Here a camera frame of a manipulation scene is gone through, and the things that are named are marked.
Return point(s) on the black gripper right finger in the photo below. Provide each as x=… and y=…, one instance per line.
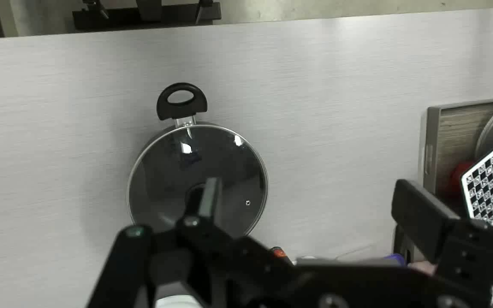
x=429, y=219

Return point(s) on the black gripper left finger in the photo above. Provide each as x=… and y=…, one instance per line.
x=136, y=267

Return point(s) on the glass pot lid black knob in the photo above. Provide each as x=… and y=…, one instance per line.
x=163, y=182

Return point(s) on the red round object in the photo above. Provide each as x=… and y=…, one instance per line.
x=461, y=173

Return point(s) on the metal perforated rack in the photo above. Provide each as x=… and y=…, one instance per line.
x=451, y=131

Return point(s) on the small orange object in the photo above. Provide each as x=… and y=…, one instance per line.
x=282, y=255

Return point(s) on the black stand base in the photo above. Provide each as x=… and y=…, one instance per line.
x=145, y=18

